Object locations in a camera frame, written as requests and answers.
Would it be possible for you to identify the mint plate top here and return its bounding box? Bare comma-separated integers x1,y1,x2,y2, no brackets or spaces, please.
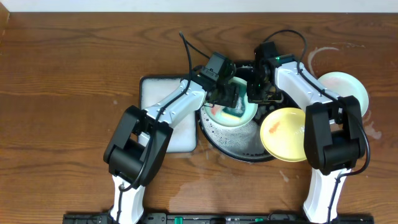
204,77,258,127

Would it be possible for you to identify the mint plate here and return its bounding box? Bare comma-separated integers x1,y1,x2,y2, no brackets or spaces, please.
204,77,258,127
318,72,369,116

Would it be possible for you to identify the green yellow sponge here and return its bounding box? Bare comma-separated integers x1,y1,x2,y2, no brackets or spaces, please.
221,97,246,120

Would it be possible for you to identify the yellow plate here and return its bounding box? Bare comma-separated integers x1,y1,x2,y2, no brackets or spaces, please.
260,108,307,162

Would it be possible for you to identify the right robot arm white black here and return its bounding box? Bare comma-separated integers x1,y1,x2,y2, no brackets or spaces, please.
248,41,370,223

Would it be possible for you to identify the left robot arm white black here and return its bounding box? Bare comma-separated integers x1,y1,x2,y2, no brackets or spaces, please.
103,73,239,223

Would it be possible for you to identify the round black tray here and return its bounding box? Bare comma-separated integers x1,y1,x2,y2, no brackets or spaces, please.
197,60,299,163

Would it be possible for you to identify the black rectangular soapy water tray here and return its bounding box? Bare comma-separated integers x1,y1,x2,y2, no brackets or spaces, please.
140,77,197,153

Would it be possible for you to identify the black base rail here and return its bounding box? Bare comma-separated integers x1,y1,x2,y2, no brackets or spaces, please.
62,213,375,224

